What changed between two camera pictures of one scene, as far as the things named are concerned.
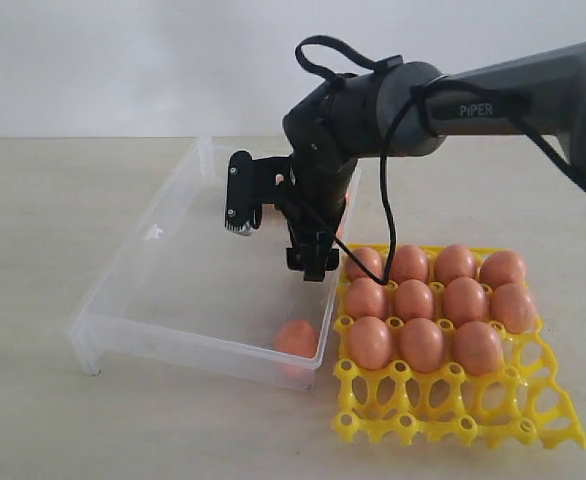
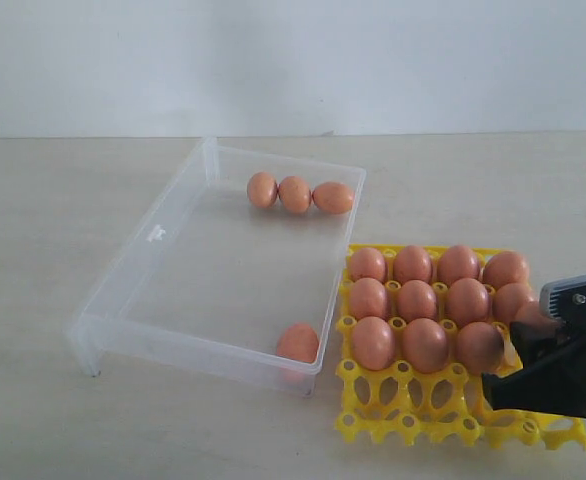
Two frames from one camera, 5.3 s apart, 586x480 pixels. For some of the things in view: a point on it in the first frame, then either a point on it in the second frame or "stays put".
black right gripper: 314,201 to 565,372
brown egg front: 409,262 stays put
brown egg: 423,345 stays put
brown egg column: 340,230 to 530,311
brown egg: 452,262 stays put
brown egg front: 370,343 stays put
